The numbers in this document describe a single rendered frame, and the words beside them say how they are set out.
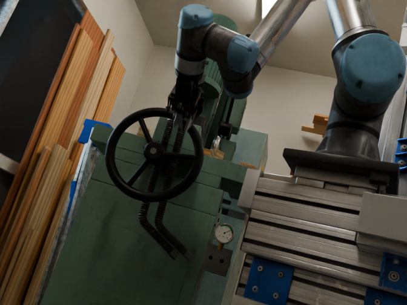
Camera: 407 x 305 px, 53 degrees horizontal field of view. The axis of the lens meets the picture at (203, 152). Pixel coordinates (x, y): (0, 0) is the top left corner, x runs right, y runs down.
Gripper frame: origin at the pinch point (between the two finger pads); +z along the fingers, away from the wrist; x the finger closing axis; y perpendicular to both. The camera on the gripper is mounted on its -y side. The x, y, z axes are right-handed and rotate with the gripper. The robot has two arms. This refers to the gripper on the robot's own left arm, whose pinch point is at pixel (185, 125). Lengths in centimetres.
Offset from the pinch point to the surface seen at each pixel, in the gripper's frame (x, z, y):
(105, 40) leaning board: -118, 99, -190
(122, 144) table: -22.5, 22.6, -8.0
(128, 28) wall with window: -121, 114, -245
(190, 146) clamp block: 1.4, 12.9, -5.8
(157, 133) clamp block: -10.0, 12.2, -7.0
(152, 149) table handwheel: -7.2, 7.3, 5.6
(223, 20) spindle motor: -4, -2, -66
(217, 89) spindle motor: 1.1, 16.4, -44.8
